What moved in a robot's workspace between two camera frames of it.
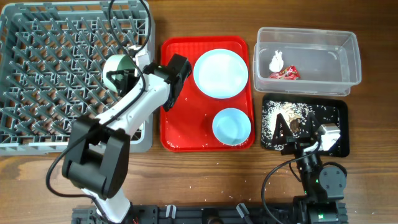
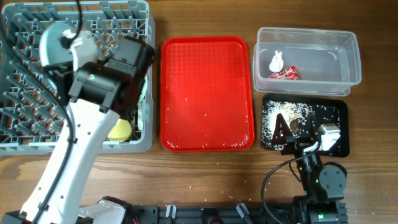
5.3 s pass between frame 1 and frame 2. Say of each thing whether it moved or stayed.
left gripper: moved
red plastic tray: stayed
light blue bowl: moved
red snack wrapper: stayed
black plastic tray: stayed
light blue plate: moved
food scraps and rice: stayed
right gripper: stayed
